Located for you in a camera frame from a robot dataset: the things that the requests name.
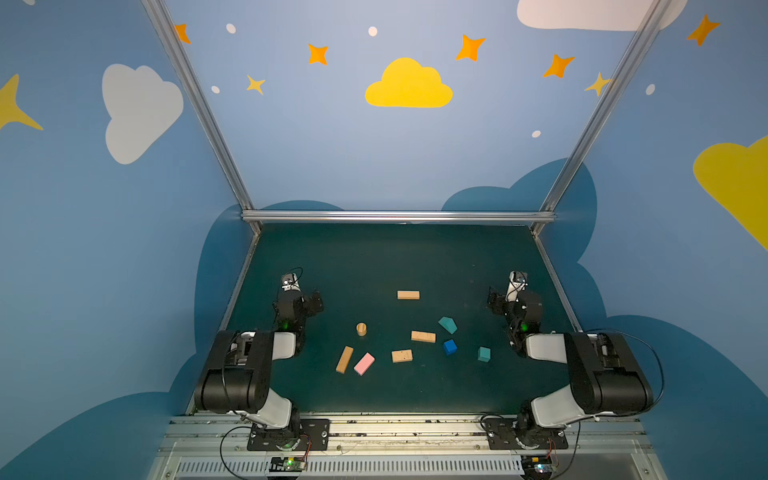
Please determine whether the right controller board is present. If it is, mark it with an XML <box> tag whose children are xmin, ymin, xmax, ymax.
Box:
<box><xmin>520</xmin><ymin>456</ymin><xmax>554</xmax><ymax>480</ymax></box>

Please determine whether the aluminium frame post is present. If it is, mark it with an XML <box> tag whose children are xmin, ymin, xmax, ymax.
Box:
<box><xmin>531</xmin><ymin>0</ymin><xmax>672</xmax><ymax>238</ymax></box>
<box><xmin>141</xmin><ymin>0</ymin><xmax>253</xmax><ymax>213</ymax></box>

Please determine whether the left controller board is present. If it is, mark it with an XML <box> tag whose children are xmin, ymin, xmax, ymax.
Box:
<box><xmin>269</xmin><ymin>456</ymin><xmax>307</xmax><ymax>475</ymax></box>

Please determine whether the small teal block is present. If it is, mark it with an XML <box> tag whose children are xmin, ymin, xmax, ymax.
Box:
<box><xmin>477</xmin><ymin>347</ymin><xmax>491</xmax><ymax>363</ymax></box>

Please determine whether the controller board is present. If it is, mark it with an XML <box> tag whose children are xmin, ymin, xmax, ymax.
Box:
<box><xmin>520</xmin><ymin>456</ymin><xmax>554</xmax><ymax>480</ymax></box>
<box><xmin>269</xmin><ymin>456</ymin><xmax>307</xmax><ymax>475</ymax></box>

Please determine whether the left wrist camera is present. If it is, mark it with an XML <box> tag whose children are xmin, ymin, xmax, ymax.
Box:
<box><xmin>281</xmin><ymin>272</ymin><xmax>300</xmax><ymax>292</ymax></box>

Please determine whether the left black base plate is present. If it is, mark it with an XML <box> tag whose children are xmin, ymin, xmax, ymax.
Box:
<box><xmin>246</xmin><ymin>419</ymin><xmax>330</xmax><ymax>452</ymax></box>

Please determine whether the front aluminium rail bed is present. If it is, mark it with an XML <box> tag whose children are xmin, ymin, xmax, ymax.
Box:
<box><xmin>148</xmin><ymin>412</ymin><xmax>666</xmax><ymax>479</ymax></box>

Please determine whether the pink wood block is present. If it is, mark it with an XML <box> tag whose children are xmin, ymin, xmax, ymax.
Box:
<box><xmin>354</xmin><ymin>353</ymin><xmax>375</xmax><ymax>376</ymax></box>

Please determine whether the left aluminium frame post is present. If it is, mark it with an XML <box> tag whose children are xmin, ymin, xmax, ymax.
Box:
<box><xmin>141</xmin><ymin>0</ymin><xmax>253</xmax><ymax>213</ymax></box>

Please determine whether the back aluminium frame rail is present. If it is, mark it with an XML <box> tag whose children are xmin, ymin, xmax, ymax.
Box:
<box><xmin>241</xmin><ymin>210</ymin><xmax>556</xmax><ymax>224</ymax></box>

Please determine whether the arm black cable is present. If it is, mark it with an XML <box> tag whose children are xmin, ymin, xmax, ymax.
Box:
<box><xmin>218</xmin><ymin>425</ymin><xmax>271</xmax><ymax>480</ymax></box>
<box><xmin>584</xmin><ymin>328</ymin><xmax>666</xmax><ymax>418</ymax></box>

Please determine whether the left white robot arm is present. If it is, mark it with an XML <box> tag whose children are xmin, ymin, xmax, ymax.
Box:
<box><xmin>194</xmin><ymin>289</ymin><xmax>324</xmax><ymax>451</ymax></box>

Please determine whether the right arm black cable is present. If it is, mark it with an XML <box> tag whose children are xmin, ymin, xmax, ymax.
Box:
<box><xmin>584</xmin><ymin>328</ymin><xmax>666</xmax><ymax>418</ymax></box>

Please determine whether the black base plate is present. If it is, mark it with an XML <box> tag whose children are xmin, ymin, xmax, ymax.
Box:
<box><xmin>479</xmin><ymin>416</ymin><xmax>569</xmax><ymax>450</ymax></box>
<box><xmin>246</xmin><ymin>419</ymin><xmax>330</xmax><ymax>452</ymax></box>

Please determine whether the blue cube block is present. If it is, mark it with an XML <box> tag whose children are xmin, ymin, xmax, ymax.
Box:
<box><xmin>443</xmin><ymin>339</ymin><xmax>458</xmax><ymax>356</ymax></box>

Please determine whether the long natural wood block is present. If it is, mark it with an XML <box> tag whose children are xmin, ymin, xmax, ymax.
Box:
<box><xmin>335</xmin><ymin>346</ymin><xmax>354</xmax><ymax>374</ymax></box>

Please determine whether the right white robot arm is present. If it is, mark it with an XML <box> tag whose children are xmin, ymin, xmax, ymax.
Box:
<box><xmin>487</xmin><ymin>288</ymin><xmax>660</xmax><ymax>449</ymax></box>

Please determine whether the right aluminium frame post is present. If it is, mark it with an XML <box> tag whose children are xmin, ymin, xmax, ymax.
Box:
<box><xmin>531</xmin><ymin>0</ymin><xmax>672</xmax><ymax>238</ymax></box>

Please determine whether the teal house-shaped block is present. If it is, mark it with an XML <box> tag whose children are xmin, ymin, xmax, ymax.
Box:
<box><xmin>438</xmin><ymin>317</ymin><xmax>458</xmax><ymax>335</ymax></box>

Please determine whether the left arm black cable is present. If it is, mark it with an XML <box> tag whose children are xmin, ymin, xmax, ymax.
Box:
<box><xmin>218</xmin><ymin>425</ymin><xmax>271</xmax><ymax>480</ymax></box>

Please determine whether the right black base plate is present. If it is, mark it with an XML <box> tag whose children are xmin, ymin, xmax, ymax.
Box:
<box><xmin>479</xmin><ymin>416</ymin><xmax>569</xmax><ymax>450</ymax></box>

